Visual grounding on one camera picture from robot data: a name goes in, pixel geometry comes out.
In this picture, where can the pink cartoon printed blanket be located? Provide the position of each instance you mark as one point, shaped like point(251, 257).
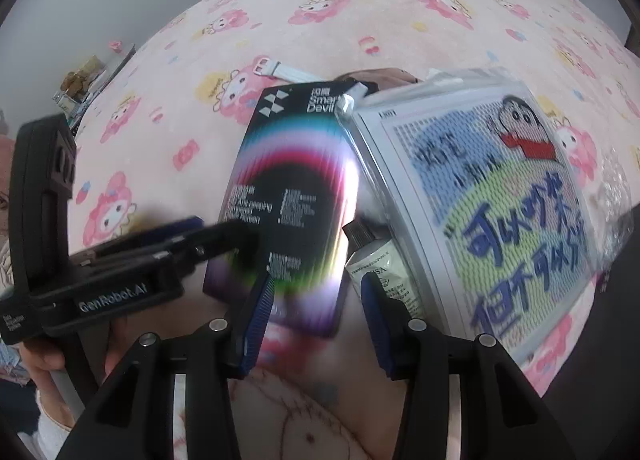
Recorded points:
point(350, 15)

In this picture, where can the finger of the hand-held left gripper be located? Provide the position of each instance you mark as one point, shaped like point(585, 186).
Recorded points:
point(220, 240)
point(175, 229)

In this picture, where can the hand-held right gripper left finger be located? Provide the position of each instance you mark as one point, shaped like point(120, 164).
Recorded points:
point(257, 320)

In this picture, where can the pink-brown cloth garment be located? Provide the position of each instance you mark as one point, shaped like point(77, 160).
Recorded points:
point(385, 76)

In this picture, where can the cartoon craft kit package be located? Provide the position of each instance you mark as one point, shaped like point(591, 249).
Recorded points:
point(475, 200)

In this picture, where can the white tube with black cap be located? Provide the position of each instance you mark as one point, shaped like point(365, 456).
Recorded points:
point(380, 260)

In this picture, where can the black iridescent box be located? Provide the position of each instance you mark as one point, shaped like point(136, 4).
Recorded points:
point(300, 190)

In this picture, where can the person's printed pajama leg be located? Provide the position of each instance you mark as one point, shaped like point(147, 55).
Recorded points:
point(310, 420)

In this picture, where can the clear crinkled plastic wrap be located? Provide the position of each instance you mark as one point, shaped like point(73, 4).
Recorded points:
point(617, 175)

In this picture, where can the pile of assorted packets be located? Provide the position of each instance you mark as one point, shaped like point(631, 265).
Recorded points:
point(82, 83)

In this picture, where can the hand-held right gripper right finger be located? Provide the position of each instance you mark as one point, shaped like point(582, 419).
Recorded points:
point(377, 325)

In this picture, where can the person's left hand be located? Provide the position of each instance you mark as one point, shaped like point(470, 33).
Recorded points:
point(42, 357)

